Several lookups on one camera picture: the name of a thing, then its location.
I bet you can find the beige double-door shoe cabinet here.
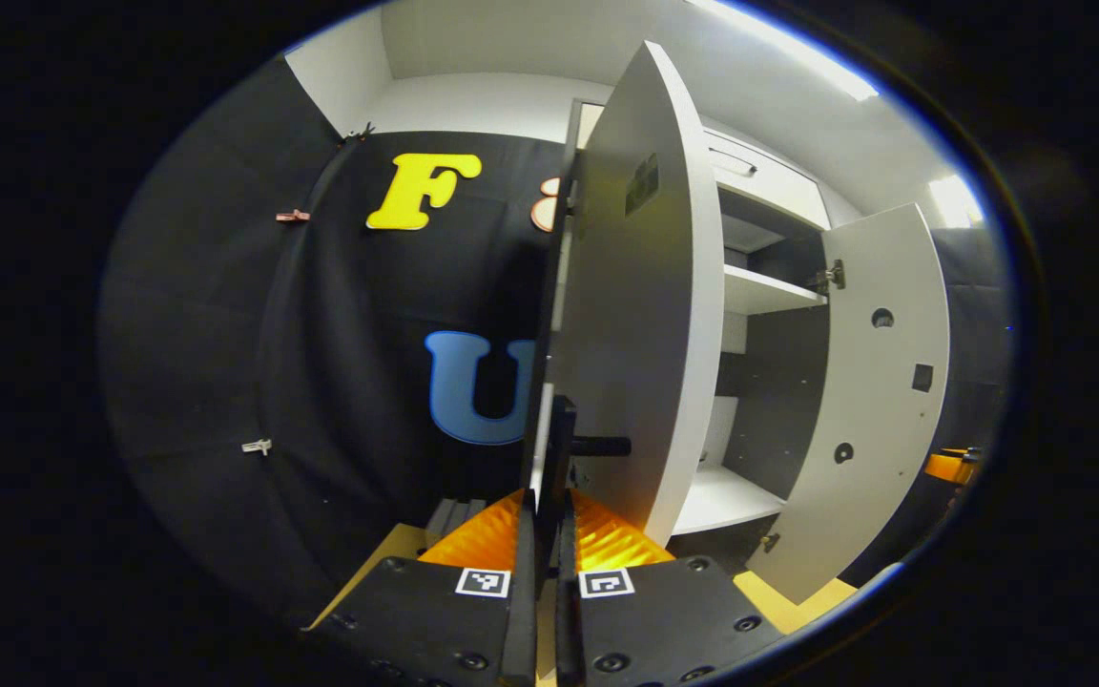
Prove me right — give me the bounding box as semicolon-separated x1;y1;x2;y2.
519;40;953;608

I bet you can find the long ceiling light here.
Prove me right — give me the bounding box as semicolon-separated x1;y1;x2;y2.
691;0;881;103

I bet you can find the black backdrop cloth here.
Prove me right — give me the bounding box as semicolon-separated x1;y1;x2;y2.
96;52;1015;626

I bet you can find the white cabinet shelf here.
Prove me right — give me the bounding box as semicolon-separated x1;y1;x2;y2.
672;465;786;536
723;264;829;317

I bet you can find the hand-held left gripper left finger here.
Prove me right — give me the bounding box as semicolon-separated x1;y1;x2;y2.
306;489;540;687

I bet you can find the beige cabinet drawer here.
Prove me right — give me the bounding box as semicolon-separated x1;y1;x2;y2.
700;128;834;232

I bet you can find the beige cabinet door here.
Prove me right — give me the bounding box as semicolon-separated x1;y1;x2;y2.
745;201;952;608
521;40;728;551

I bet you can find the black door handle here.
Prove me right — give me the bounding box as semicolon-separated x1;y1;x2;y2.
548;395;633;518

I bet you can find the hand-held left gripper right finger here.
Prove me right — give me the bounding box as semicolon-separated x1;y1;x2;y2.
554;489;785;687

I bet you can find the small ceiling light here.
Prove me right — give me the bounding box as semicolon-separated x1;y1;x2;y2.
929;175;986;230

